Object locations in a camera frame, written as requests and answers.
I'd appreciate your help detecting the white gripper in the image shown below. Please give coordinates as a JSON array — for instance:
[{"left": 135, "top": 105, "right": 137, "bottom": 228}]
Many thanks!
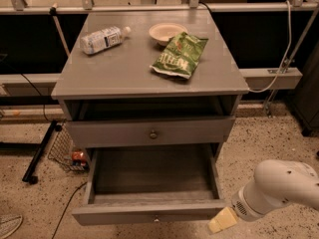
[{"left": 208, "top": 180, "right": 283, "bottom": 233}]

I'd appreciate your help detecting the grey drawer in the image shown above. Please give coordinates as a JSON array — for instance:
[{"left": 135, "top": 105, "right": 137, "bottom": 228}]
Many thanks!
[
  {"left": 72, "top": 143, "right": 226, "bottom": 225},
  {"left": 67, "top": 117, "right": 235, "bottom": 148}
]

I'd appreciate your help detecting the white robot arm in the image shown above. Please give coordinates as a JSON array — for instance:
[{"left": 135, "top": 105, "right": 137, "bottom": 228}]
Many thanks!
[{"left": 207, "top": 159, "right": 319, "bottom": 233}]

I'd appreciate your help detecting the grey wooden drawer cabinet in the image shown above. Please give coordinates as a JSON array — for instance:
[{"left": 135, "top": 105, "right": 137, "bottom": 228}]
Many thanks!
[{"left": 51, "top": 9, "right": 250, "bottom": 161}]

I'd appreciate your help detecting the dark cabinet at right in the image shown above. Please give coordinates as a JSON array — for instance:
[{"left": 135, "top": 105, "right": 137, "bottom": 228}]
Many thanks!
[{"left": 289, "top": 44, "right": 319, "bottom": 136}]

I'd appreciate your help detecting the orange can in basket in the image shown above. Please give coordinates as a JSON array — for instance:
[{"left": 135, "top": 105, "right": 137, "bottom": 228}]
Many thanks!
[{"left": 71, "top": 150, "right": 87, "bottom": 162}]

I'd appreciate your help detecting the green snack bag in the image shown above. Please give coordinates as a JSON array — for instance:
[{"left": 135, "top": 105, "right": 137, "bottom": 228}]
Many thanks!
[{"left": 150, "top": 32, "right": 208, "bottom": 80}]

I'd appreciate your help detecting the white ceramic bowl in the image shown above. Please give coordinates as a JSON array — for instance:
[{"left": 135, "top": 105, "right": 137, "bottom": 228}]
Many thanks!
[{"left": 149, "top": 23, "right": 187, "bottom": 46}]

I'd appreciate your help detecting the black metal stand leg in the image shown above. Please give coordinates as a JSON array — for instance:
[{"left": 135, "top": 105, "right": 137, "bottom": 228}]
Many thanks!
[{"left": 22, "top": 120, "right": 58, "bottom": 184}]

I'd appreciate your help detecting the clear plastic water bottle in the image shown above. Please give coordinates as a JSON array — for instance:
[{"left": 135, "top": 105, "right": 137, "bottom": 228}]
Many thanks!
[{"left": 80, "top": 26, "right": 131, "bottom": 55}]

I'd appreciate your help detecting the wooden stick with black tip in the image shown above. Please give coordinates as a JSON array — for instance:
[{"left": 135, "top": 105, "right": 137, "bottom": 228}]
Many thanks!
[{"left": 49, "top": 3, "right": 70, "bottom": 58}]

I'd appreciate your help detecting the black floor cable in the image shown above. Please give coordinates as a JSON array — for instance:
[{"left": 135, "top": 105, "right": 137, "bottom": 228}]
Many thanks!
[{"left": 50, "top": 181, "right": 88, "bottom": 239}]

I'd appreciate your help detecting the wire mesh basket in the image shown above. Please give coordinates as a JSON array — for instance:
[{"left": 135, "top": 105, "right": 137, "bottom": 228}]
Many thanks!
[{"left": 48, "top": 126, "right": 89, "bottom": 172}]

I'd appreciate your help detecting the white hanging cable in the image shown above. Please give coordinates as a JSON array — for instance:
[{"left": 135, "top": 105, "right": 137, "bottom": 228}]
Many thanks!
[{"left": 248, "top": 0, "right": 293, "bottom": 94}]

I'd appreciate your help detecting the metal frame rail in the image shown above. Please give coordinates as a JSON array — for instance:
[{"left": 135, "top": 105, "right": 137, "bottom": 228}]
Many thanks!
[{"left": 0, "top": 0, "right": 319, "bottom": 16}]

